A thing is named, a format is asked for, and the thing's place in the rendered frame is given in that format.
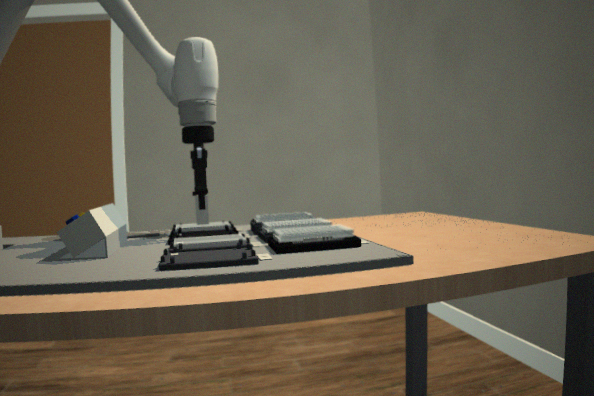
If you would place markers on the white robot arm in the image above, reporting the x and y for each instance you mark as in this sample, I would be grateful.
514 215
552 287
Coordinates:
194 76

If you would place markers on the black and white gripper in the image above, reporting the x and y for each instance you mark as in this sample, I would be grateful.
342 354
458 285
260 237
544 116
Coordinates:
199 135

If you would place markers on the cream operator panel with buttons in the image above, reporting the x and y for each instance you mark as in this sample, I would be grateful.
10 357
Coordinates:
100 223

